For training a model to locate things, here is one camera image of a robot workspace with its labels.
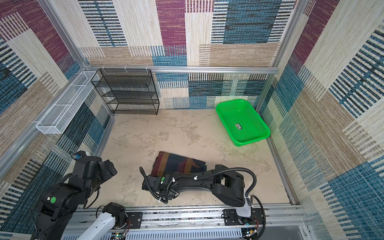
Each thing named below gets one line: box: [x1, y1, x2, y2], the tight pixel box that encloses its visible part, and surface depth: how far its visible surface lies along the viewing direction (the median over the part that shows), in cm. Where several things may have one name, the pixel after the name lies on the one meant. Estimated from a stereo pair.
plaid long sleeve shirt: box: [151, 151, 207, 177], surface depth 89 cm
